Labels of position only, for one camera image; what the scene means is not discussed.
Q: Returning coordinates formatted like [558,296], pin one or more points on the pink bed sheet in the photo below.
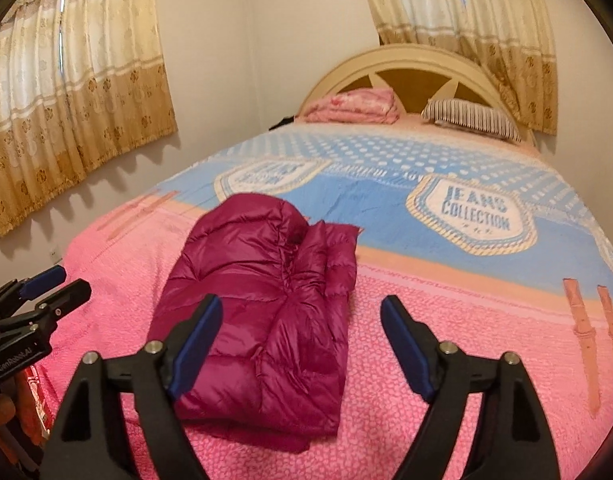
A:
[416,125]

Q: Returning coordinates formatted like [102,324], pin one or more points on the cream wooden headboard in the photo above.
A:
[411,55]

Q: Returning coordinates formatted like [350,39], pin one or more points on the beige floral window curtain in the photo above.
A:
[86,110]
[511,60]

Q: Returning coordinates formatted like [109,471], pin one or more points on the magenta puffer jacket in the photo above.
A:
[261,310]

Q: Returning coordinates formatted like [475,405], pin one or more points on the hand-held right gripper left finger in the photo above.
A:
[196,345]

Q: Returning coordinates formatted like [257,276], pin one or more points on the striped pillow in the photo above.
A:
[466,117]

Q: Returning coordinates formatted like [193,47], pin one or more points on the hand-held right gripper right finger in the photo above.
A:
[409,345]

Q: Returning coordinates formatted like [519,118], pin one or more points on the pink and blue printed blanket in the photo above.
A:
[461,360]

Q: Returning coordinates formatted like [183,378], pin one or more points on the folded pink floral quilt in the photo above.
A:
[351,105]

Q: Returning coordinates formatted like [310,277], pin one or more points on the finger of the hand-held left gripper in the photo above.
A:
[71,295]
[46,277]

